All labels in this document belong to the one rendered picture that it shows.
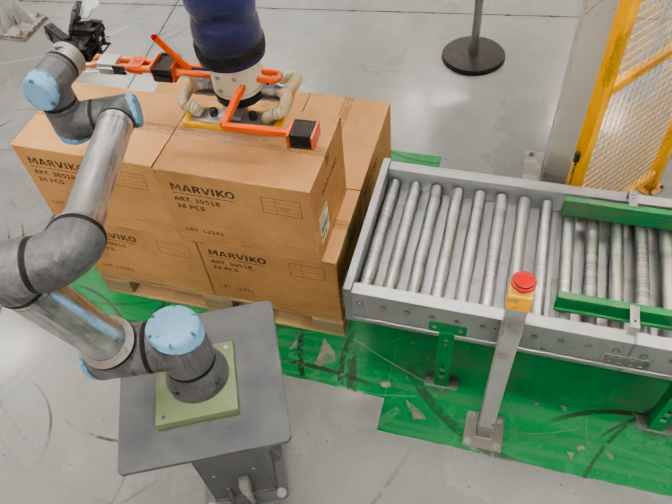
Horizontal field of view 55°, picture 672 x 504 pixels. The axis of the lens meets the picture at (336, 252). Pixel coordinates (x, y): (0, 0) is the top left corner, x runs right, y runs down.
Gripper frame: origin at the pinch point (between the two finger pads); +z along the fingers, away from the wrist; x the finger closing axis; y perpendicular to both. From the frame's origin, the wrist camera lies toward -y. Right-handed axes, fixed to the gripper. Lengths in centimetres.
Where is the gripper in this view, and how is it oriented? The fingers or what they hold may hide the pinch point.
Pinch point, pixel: (97, 12)
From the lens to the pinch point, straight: 202.8
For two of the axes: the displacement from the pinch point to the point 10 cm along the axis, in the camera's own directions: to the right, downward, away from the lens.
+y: 9.7, 1.4, -2.0
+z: 2.3, -7.7, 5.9
